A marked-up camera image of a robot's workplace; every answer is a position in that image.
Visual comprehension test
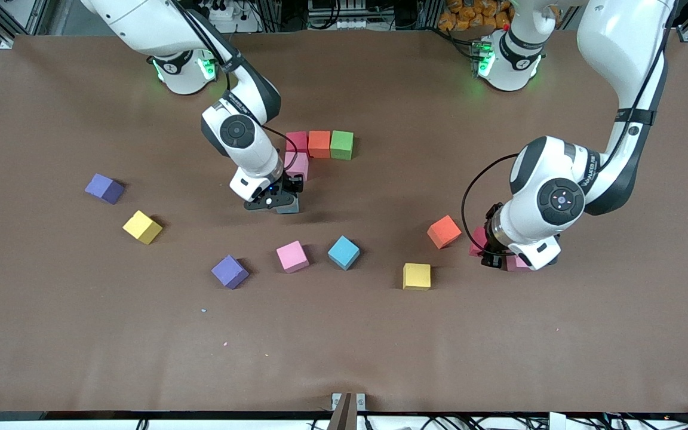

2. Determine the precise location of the metal bracket with wooden post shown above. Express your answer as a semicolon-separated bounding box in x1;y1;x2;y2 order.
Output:
331;392;367;430

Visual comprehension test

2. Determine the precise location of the white power strip with plugs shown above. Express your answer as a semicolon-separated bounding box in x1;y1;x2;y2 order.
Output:
201;2;243;24

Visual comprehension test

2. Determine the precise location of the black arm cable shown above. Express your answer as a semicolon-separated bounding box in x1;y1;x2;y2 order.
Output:
462;0;676;257
260;124;299;173

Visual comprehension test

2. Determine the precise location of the orange snack bag pile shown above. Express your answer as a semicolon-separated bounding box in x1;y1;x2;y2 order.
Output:
438;0;515;32

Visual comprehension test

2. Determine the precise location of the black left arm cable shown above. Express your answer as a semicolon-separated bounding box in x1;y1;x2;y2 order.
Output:
462;0;676;257

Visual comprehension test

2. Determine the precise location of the green foam cube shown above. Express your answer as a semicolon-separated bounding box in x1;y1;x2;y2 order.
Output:
330;131;355;161

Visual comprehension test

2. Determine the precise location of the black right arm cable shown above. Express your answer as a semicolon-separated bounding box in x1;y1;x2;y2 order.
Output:
260;124;299;173

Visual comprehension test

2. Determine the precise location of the long white socket strip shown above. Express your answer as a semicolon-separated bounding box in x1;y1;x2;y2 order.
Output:
320;17;374;30

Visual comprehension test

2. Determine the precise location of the orange foam cube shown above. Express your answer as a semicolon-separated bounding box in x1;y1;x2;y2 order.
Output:
308;131;331;159
427;215;462;250

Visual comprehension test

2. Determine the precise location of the purple foam cube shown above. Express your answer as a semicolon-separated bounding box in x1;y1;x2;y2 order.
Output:
211;254;250;290
84;173;125;205

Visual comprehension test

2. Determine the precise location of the brown paper table cover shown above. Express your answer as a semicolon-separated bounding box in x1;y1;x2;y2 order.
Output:
0;29;688;414

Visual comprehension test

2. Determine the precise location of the yellow foam cube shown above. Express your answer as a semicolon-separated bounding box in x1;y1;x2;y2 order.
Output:
403;263;432;291
122;210;164;245

